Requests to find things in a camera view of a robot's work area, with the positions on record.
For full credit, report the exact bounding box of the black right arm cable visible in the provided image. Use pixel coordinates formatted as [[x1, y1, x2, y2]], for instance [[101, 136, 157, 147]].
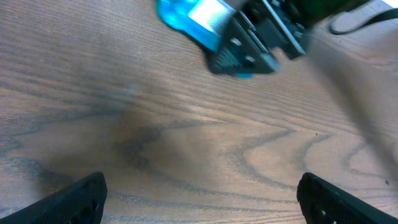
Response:
[[328, 7, 398, 35]]

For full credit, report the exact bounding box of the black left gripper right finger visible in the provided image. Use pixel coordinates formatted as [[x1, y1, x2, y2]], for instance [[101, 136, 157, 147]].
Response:
[[297, 172, 397, 224]]

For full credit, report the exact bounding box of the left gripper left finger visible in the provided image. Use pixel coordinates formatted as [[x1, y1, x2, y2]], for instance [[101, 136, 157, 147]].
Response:
[[1, 172, 108, 224]]

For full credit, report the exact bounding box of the teal mouthwash bottle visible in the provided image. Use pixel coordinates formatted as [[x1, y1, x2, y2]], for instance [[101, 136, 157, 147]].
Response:
[[155, 0, 254, 79]]

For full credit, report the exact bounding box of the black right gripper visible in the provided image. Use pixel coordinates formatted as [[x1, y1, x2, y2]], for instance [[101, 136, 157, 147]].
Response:
[[208, 0, 369, 75]]

